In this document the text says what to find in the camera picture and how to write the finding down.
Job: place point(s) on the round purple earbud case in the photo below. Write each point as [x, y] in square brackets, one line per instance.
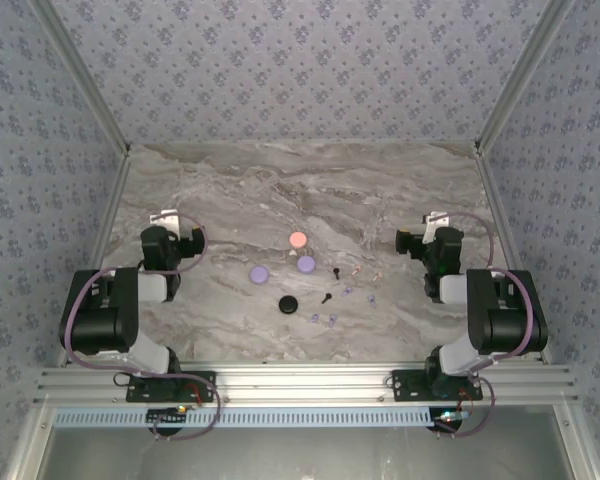
[259, 274]
[305, 264]

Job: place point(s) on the round pink earbud case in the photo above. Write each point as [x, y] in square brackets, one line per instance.
[298, 239]

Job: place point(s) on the round black earbud case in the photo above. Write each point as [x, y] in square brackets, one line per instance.
[288, 304]

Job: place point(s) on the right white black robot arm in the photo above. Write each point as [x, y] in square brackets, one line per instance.
[510, 310]

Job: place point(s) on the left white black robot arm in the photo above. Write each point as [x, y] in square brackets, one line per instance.
[100, 310]

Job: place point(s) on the small lit circuit board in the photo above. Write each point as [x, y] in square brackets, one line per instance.
[450, 419]
[167, 414]

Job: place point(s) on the grey metal lower shelf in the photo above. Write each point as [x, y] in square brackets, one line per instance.
[300, 455]

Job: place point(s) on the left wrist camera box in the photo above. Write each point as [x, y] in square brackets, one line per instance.
[165, 221]

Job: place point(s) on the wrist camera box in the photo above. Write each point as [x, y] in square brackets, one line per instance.
[435, 224]
[165, 221]

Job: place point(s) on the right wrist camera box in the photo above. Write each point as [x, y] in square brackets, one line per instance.
[435, 224]

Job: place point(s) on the aluminium table side rail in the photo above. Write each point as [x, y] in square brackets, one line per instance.
[104, 225]
[503, 225]

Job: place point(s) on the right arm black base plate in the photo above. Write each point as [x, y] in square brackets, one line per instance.
[405, 387]

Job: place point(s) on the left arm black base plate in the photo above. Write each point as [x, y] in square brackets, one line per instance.
[205, 385]

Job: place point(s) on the aluminium frame post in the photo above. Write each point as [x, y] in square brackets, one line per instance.
[521, 75]
[84, 75]

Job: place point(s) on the aluminium mounting rail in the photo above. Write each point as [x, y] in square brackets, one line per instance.
[300, 385]

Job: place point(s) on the aluminium frame leg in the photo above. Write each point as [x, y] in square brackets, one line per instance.
[575, 445]
[30, 445]

